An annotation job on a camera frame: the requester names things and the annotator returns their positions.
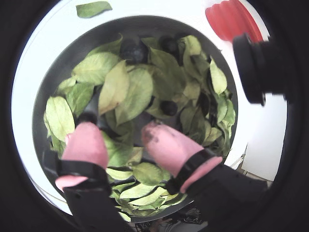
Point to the red ribbed plastic object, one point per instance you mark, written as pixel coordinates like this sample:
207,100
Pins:
231,18

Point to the dark green wide leaf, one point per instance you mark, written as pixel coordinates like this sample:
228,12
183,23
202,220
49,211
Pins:
166,70

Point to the large dark blueberry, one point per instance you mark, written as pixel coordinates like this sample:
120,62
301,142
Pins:
134,51

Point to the oval green leaf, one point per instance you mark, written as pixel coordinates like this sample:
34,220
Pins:
147,173

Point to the black cylindrical knob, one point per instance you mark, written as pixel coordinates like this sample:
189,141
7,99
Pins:
256,70

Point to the darker green leaf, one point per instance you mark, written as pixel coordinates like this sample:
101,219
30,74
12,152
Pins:
79,96

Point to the broad pale green leaf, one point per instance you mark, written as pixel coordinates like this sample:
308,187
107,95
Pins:
96,67

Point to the grey round bowl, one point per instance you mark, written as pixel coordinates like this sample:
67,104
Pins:
72,48

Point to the pink-covered gripper finger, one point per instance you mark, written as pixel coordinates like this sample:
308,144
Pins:
83,149
171,149

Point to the narrow light green leaf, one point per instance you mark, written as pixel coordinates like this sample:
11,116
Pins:
218,77

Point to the long veined green leaf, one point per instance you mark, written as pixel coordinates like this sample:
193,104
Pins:
136,96

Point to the loose green leaf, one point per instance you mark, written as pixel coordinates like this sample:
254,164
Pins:
93,9

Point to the yellowish green leaf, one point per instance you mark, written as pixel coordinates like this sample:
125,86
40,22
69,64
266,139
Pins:
113,89

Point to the small dark blueberry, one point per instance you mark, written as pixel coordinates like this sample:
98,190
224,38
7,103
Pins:
88,117

